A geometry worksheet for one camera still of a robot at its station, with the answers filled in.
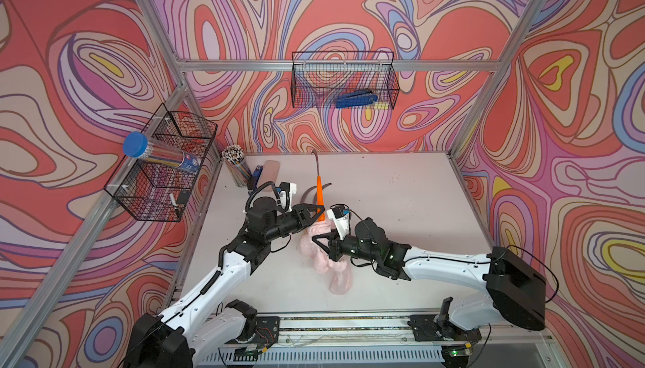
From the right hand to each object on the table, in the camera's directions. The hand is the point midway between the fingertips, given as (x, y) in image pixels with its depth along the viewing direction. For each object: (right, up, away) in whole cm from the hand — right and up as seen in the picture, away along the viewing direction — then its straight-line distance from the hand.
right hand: (315, 244), depth 75 cm
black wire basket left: (-48, +17, -4) cm, 51 cm away
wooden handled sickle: (+3, +17, +34) cm, 38 cm away
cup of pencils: (-32, +28, +21) cm, 47 cm away
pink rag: (+7, -9, -2) cm, 12 cm away
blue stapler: (-28, +19, +31) cm, 46 cm away
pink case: (-21, +22, +34) cm, 46 cm away
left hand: (+3, +10, -3) cm, 11 cm away
